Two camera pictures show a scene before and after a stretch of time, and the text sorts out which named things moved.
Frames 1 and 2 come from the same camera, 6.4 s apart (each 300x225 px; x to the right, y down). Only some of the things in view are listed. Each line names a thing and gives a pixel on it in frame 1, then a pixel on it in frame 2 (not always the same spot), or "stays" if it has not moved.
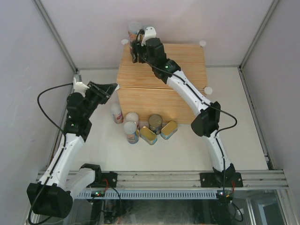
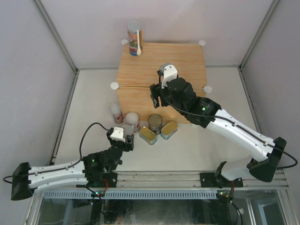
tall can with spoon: [133, 28] stays
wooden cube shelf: [139, 91] stays
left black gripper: [103, 92] -> [130, 143]
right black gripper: [138, 48] -> [155, 93]
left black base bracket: [109, 179] stays
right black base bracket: [209, 180] stays
